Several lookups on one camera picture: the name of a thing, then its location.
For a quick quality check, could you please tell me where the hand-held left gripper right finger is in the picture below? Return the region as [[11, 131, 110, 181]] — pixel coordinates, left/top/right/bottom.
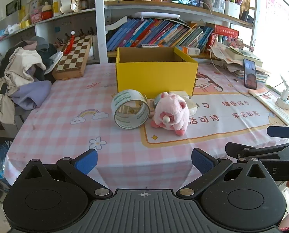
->
[[176, 148, 278, 199]]

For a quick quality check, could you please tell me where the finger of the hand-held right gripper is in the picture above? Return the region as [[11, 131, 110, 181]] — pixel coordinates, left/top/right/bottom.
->
[[224, 141, 289, 164], [266, 124, 289, 139]]

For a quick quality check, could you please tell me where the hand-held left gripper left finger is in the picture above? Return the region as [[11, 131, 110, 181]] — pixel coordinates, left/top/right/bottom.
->
[[18, 149, 113, 199]]

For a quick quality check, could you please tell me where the pink plush pig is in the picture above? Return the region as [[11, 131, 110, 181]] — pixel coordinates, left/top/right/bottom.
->
[[151, 91, 190, 136]]

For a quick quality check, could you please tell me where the clear packing tape roll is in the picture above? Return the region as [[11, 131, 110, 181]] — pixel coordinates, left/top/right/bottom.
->
[[111, 90, 151, 130]]

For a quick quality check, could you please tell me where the pink utility knife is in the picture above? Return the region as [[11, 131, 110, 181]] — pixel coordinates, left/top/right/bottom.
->
[[143, 94, 155, 107]]

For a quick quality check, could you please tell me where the yellow cardboard box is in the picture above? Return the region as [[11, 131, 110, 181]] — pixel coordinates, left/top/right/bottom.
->
[[115, 47, 199, 99]]

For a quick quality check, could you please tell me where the white power strip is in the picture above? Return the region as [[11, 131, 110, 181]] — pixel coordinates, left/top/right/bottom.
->
[[276, 97, 289, 113]]

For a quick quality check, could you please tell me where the pink checked printed tablecloth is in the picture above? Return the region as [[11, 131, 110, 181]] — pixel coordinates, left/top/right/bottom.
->
[[4, 62, 289, 193]]

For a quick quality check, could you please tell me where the person's pink fuzzy clothing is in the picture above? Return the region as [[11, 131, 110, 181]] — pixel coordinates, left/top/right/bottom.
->
[[278, 210, 289, 233]]

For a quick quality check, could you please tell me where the white charger block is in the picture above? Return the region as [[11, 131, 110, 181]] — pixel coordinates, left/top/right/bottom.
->
[[183, 98, 199, 116]]

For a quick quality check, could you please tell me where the cream rectangular box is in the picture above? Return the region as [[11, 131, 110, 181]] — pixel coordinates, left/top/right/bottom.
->
[[169, 90, 190, 100]]

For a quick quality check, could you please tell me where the lilac garment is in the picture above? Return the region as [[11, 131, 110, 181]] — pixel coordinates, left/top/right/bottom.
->
[[12, 80, 52, 111]]

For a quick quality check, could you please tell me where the stack of papers and books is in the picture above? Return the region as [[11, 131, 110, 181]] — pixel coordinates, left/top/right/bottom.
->
[[209, 41, 271, 83]]

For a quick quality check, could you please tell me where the wooden chessboard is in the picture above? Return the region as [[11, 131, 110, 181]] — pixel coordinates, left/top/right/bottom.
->
[[52, 34, 93, 80]]

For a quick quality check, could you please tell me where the orange and white carton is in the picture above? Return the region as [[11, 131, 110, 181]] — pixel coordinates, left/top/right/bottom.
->
[[176, 46, 200, 56]]

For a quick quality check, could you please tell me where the black garment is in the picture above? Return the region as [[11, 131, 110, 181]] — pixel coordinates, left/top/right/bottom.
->
[[33, 42, 64, 81]]

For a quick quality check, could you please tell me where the cream garment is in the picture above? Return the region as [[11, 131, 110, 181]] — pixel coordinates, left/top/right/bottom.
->
[[0, 47, 47, 124]]

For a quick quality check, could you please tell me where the red stick toy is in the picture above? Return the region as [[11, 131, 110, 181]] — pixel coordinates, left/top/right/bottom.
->
[[63, 30, 76, 55]]

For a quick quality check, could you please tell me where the grey garment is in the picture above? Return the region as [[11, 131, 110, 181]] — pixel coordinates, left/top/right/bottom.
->
[[29, 36, 50, 50]]

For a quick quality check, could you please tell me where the white pen holder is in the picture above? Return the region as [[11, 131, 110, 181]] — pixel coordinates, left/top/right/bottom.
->
[[224, 0, 241, 19]]

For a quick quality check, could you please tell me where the white bookshelf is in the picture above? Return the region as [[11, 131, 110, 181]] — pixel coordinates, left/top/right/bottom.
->
[[0, 0, 259, 65]]

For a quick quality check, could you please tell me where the row of colourful children's books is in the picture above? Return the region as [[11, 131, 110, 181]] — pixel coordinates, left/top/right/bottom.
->
[[106, 18, 214, 53]]

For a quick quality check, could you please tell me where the white flat lamp head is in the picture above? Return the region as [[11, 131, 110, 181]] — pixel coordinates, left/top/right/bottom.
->
[[129, 12, 180, 20]]

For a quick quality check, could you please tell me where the red and white doll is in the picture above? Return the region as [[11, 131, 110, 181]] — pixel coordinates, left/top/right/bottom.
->
[[41, 2, 54, 20]]

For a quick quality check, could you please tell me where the black picture frame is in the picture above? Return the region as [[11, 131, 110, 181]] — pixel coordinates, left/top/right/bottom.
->
[[6, 0, 20, 15]]

